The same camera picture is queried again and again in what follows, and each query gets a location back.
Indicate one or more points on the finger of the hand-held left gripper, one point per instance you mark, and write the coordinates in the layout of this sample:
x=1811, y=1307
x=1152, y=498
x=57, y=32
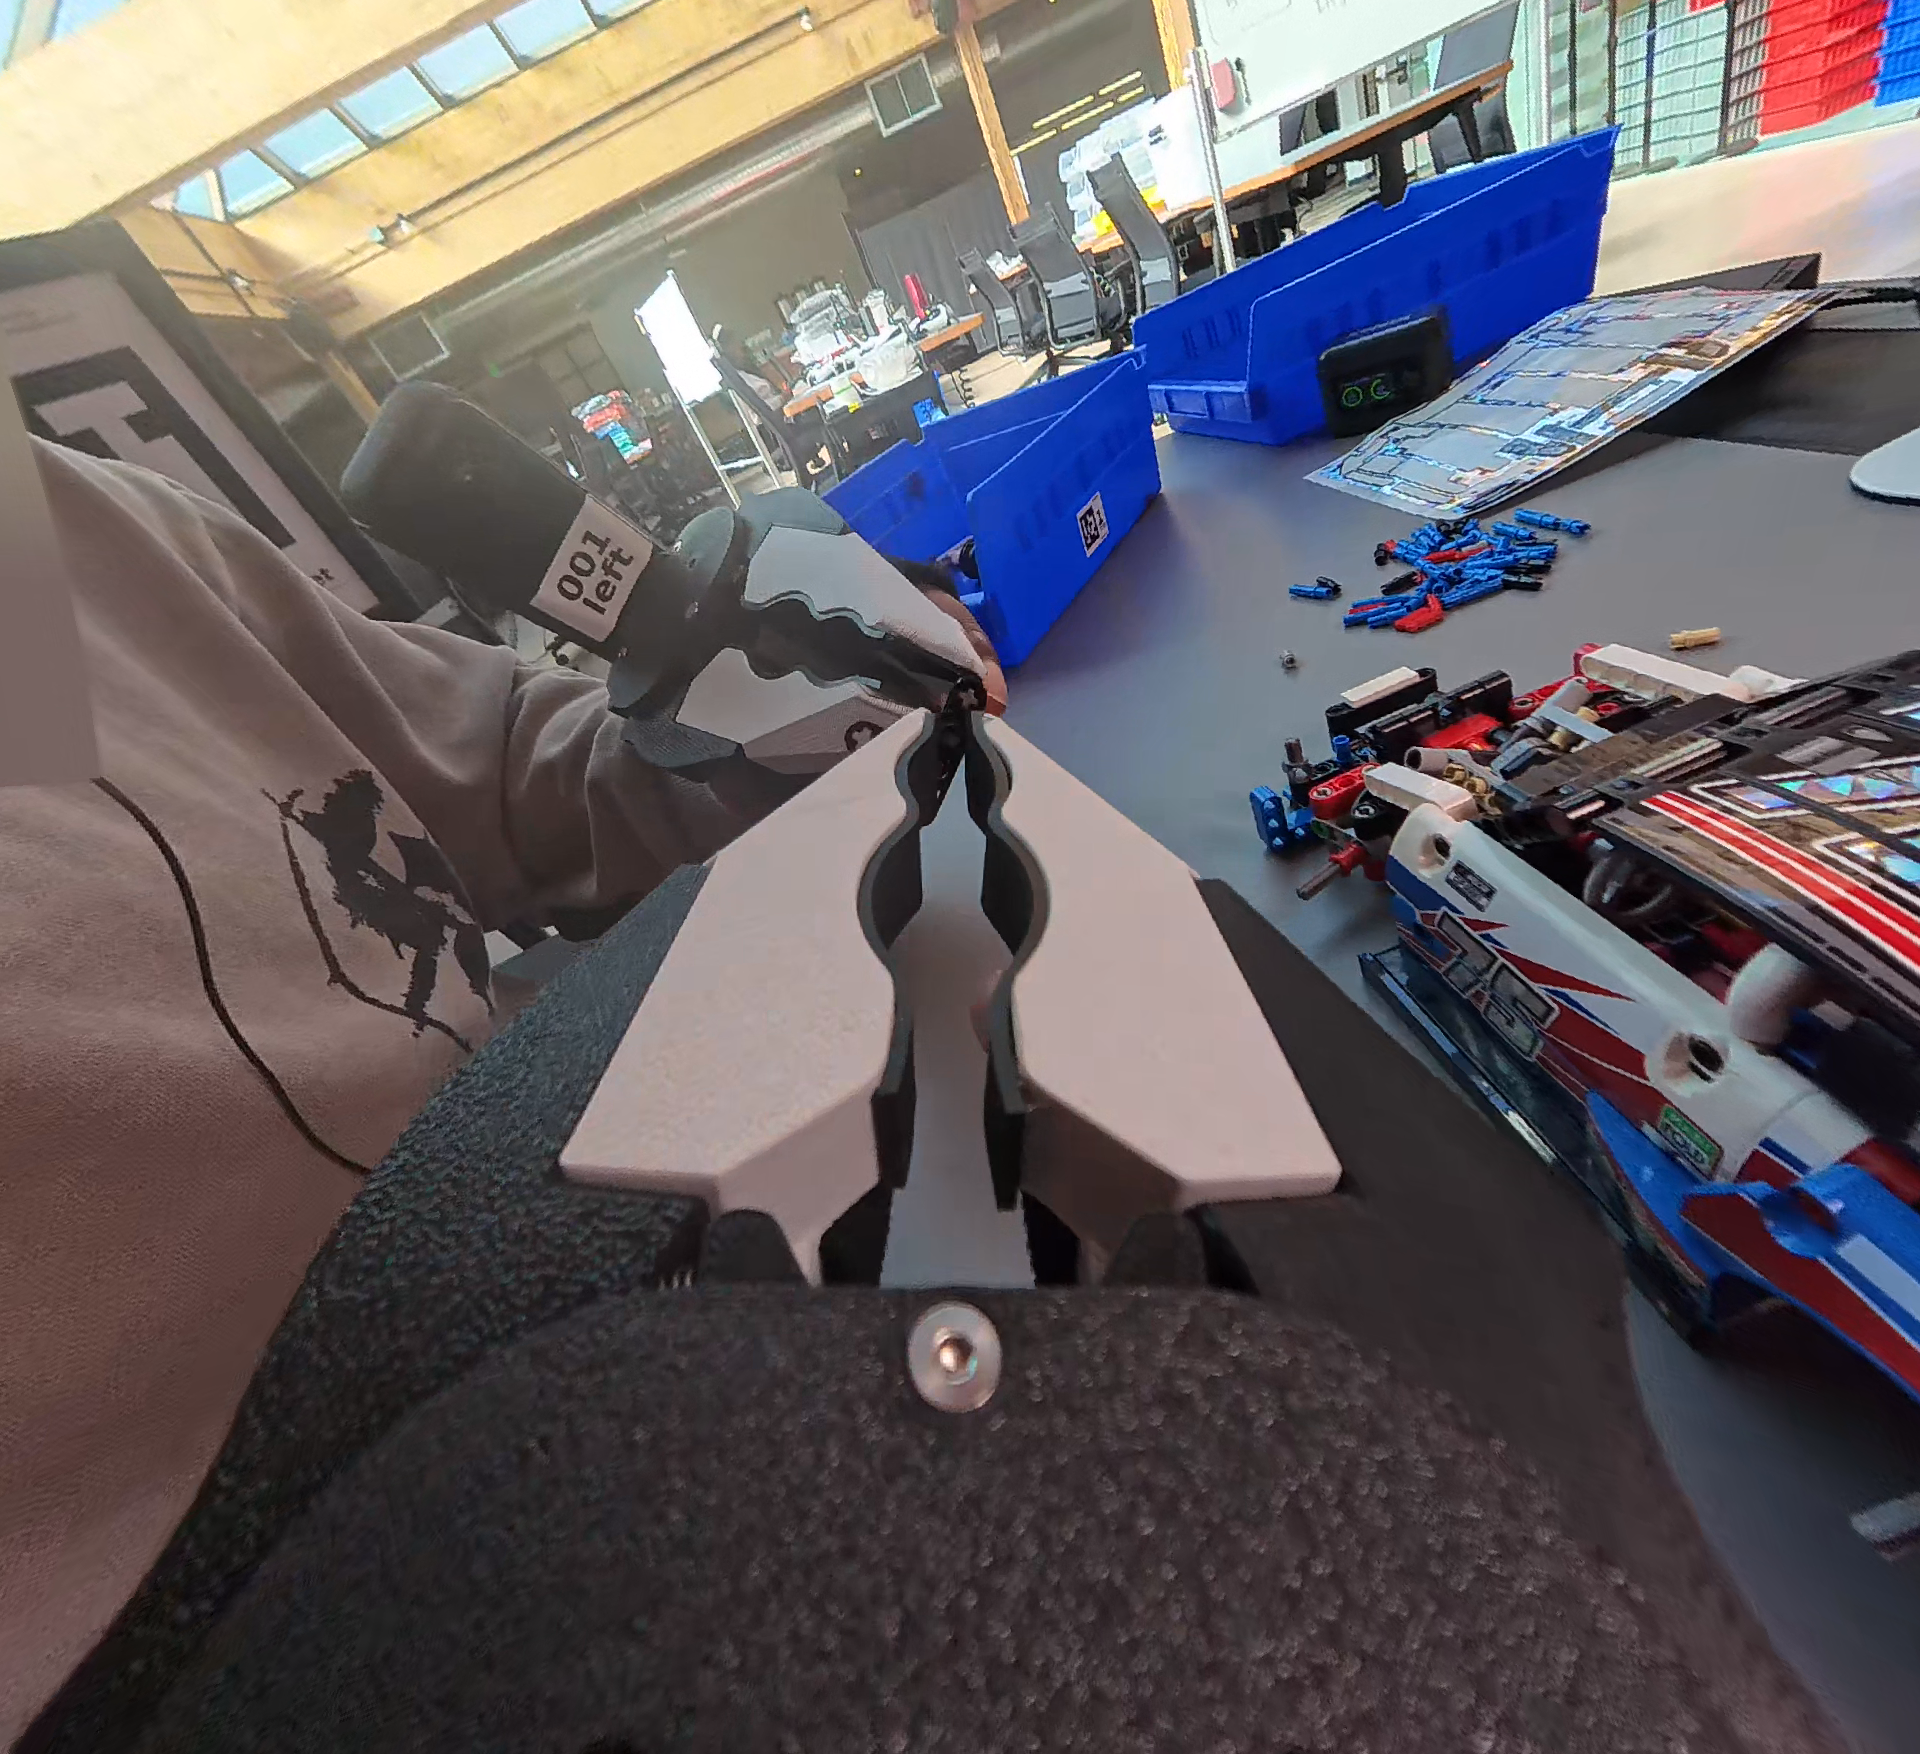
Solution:
x=764, y=717
x=840, y=577

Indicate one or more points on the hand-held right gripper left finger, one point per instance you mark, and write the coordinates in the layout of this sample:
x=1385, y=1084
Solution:
x=734, y=1034

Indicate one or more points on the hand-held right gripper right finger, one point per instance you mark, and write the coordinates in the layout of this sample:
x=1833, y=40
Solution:
x=1169, y=1034

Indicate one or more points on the toy race car model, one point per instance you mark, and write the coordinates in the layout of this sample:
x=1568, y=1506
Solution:
x=1649, y=1005

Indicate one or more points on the person's left forearm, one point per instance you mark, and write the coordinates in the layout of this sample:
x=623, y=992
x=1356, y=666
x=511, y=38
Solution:
x=600, y=795

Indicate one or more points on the grey desk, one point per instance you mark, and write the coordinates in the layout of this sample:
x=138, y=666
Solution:
x=1200, y=614

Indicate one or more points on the person's left hand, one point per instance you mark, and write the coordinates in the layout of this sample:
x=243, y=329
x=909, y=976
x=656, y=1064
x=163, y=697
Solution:
x=983, y=666

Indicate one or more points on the black framed marker sign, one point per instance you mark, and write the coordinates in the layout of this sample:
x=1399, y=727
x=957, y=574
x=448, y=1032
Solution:
x=149, y=433

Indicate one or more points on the black office chair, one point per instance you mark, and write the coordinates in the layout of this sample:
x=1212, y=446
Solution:
x=1065, y=284
x=990, y=298
x=1132, y=225

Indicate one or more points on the pile of blue pins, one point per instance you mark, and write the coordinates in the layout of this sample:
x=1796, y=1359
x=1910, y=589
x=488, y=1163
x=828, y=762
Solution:
x=1454, y=568

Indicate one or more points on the black small device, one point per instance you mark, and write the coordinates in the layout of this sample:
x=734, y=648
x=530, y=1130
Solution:
x=1380, y=374

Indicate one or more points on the blue plastic bin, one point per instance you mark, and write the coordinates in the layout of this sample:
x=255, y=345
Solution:
x=1350, y=254

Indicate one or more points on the wooden long table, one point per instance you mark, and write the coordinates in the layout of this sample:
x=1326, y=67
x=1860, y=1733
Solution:
x=1350, y=133

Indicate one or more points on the holographic sticker sheet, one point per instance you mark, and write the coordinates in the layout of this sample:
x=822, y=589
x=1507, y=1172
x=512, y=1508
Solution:
x=1589, y=390

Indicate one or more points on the white monitor stand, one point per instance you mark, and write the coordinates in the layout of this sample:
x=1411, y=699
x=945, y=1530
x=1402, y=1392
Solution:
x=1890, y=473

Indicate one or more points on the stack of red and blue bins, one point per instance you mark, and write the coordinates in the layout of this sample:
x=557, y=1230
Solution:
x=1800, y=28

